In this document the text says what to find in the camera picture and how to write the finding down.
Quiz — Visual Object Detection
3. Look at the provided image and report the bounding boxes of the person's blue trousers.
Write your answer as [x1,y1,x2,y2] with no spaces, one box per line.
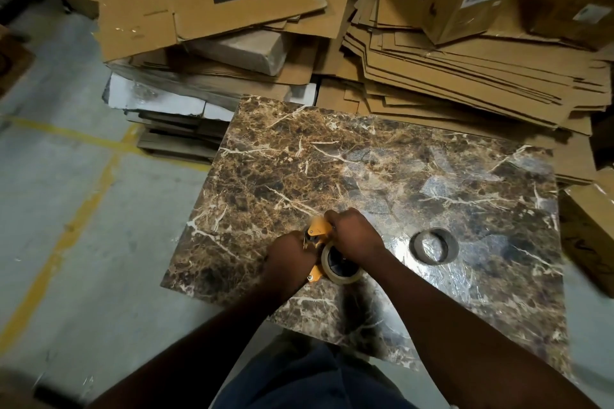
[212,331,419,409]

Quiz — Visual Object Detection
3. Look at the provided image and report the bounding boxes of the orange tape dispenser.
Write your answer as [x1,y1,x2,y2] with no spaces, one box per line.
[302,215,335,283]

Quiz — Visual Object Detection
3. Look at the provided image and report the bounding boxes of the stack of flattened cardboard sheets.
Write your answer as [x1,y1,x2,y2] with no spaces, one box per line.
[314,0,613,186]

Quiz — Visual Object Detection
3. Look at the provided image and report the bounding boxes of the taped brown cardboard box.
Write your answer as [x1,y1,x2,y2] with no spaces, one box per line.
[558,169,614,299]

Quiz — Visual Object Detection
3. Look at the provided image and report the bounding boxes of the person's left hand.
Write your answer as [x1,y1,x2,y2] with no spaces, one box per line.
[260,230,321,300]

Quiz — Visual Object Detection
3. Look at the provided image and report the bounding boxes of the white wrapped block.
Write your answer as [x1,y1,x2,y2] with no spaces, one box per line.
[184,29,289,77]

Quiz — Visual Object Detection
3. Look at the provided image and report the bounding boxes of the beige packing tape roll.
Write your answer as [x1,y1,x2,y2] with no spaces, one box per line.
[320,241,363,286]

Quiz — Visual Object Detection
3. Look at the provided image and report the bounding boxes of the empty cardboard tape core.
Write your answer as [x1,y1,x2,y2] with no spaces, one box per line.
[411,228,460,266]

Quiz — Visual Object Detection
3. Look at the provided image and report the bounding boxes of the brown marble-patterned board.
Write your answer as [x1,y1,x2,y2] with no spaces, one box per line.
[160,96,574,378]

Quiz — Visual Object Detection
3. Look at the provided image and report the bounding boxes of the person's right hand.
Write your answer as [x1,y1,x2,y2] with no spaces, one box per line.
[323,207,387,271]

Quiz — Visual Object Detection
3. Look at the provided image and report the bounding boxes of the pile of dark flat boards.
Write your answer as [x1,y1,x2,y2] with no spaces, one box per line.
[126,109,232,166]

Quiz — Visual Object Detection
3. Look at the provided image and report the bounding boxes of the white flat board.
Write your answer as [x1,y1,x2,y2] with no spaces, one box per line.
[102,72,318,123]

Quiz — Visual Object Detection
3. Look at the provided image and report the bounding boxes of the person's right forearm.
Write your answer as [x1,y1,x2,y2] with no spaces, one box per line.
[360,251,602,409]

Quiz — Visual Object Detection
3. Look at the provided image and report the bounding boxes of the person's left forearm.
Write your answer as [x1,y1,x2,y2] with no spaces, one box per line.
[89,279,308,409]

